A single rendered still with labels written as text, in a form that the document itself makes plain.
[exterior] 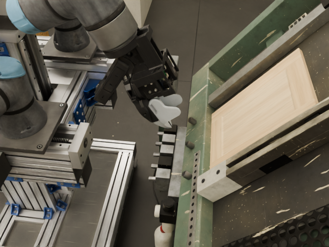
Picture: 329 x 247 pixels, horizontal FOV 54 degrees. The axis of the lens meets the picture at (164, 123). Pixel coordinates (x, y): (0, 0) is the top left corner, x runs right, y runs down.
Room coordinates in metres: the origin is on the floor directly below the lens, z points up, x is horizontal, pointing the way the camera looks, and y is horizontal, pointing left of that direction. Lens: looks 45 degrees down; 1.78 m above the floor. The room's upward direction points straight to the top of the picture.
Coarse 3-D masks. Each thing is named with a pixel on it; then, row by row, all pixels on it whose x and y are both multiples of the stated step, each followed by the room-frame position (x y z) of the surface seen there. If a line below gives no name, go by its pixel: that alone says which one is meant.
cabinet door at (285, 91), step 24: (288, 72) 0.84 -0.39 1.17; (240, 96) 0.92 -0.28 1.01; (264, 96) 0.83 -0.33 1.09; (288, 96) 0.75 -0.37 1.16; (312, 96) 0.68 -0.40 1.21; (216, 120) 0.89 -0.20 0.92; (240, 120) 0.80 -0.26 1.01; (264, 120) 0.72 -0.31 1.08; (288, 120) 0.65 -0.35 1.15; (216, 144) 0.77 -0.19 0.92; (240, 144) 0.69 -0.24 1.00
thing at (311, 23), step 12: (312, 12) 1.00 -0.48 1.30; (324, 12) 0.96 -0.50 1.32; (300, 24) 1.00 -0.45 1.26; (312, 24) 0.96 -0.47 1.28; (324, 24) 0.96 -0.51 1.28; (288, 36) 0.99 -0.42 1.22; (300, 36) 0.97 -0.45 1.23; (276, 48) 0.98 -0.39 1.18; (288, 48) 0.97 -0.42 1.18; (252, 60) 1.03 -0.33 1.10; (264, 60) 0.98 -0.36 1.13; (276, 60) 0.97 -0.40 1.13; (240, 72) 1.02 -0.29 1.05; (252, 72) 0.98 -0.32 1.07; (228, 84) 1.01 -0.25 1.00; (240, 84) 0.99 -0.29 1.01; (216, 96) 1.00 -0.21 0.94; (228, 96) 0.99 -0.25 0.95
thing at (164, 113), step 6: (150, 102) 0.45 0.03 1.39; (156, 102) 0.45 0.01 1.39; (162, 102) 0.45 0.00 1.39; (150, 108) 0.45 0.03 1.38; (156, 108) 0.45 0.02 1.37; (162, 108) 0.45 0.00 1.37; (168, 108) 0.45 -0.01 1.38; (174, 108) 0.45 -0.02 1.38; (156, 114) 0.45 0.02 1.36; (162, 114) 0.45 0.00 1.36; (168, 114) 0.45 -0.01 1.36; (174, 114) 0.45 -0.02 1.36; (162, 120) 0.45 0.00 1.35; (168, 120) 0.45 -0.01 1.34; (162, 126) 0.45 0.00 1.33; (168, 126) 0.46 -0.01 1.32
